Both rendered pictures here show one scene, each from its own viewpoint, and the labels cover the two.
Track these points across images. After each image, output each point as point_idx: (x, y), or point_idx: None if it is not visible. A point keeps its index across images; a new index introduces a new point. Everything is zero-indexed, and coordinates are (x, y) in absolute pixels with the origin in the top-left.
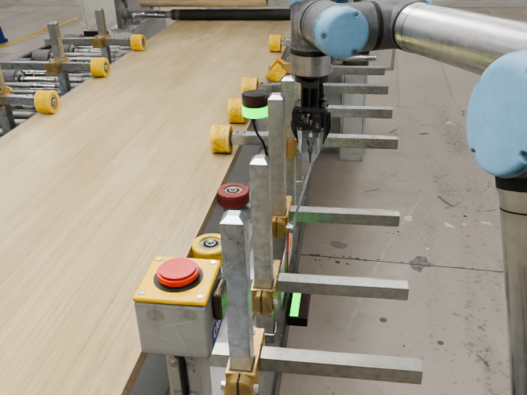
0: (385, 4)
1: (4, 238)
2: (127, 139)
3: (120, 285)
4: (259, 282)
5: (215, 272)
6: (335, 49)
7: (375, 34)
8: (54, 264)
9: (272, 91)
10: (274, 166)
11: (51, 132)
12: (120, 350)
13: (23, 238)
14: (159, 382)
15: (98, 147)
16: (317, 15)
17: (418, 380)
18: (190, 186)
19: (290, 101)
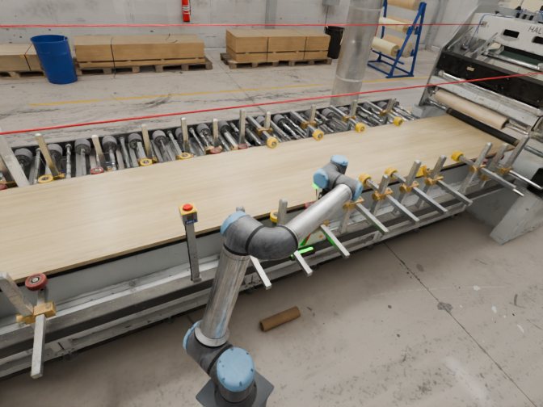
0: (341, 178)
1: (245, 175)
2: (318, 165)
3: (244, 207)
4: None
5: (191, 211)
6: (315, 182)
7: (330, 186)
8: (242, 190)
9: (397, 179)
10: None
11: (305, 148)
12: (221, 220)
13: (247, 178)
14: None
15: (306, 162)
16: (320, 168)
17: (265, 287)
18: (304, 195)
19: None
